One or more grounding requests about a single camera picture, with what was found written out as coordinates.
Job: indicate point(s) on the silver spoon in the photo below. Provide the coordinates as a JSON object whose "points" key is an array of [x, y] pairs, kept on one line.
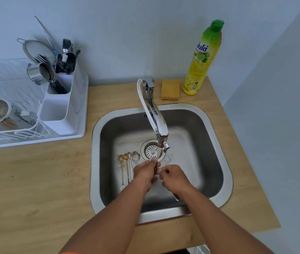
{"points": [[136, 156], [176, 197]]}

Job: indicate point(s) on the gold spoon with flower end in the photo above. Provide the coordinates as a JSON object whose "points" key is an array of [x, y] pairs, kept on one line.
{"points": [[121, 157], [126, 156]]}

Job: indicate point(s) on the person's left forearm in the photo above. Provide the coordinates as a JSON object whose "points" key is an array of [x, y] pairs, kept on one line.
{"points": [[107, 224]]}

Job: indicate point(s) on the yellow sponge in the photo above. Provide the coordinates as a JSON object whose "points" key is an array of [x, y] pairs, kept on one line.
{"points": [[170, 89]]}

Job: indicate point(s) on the thin white spoon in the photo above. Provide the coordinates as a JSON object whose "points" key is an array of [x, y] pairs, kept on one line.
{"points": [[129, 156]]}

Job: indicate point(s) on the white cutlery holder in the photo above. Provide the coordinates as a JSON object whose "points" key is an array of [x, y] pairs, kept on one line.
{"points": [[57, 121]]}

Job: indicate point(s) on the stainless steel sink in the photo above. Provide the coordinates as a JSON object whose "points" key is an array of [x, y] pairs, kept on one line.
{"points": [[192, 145]]}

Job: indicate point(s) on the chrome faucet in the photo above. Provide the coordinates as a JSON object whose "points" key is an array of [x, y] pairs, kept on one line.
{"points": [[160, 124]]}

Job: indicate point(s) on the person's left hand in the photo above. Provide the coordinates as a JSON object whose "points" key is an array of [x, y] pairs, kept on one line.
{"points": [[144, 174]]}

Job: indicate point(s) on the person's right forearm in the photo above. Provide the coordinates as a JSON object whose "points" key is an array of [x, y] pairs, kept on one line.
{"points": [[218, 224]]}

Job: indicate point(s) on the steel sink drain strainer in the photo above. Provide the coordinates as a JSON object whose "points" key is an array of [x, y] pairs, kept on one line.
{"points": [[147, 149]]}

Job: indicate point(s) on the silver fork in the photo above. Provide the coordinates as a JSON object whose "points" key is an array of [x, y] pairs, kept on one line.
{"points": [[66, 44], [42, 58]]}

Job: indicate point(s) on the yellow dish soap bottle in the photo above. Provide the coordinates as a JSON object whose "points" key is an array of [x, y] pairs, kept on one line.
{"points": [[200, 68]]}

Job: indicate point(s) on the steel mesh strainer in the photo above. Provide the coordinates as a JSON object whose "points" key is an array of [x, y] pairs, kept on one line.
{"points": [[37, 50]]}

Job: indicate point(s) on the person's right hand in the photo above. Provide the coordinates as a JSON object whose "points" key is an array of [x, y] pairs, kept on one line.
{"points": [[175, 179]]}

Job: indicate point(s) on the small grey kitchen tool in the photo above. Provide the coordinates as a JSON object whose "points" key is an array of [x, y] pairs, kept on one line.
{"points": [[24, 113]]}

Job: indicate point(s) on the white plastic drainer tray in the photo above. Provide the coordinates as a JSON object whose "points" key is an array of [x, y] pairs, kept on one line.
{"points": [[82, 108]]}

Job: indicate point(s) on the black plastic utensil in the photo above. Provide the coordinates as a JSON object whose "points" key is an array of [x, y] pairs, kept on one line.
{"points": [[70, 62], [77, 53], [59, 64]]}

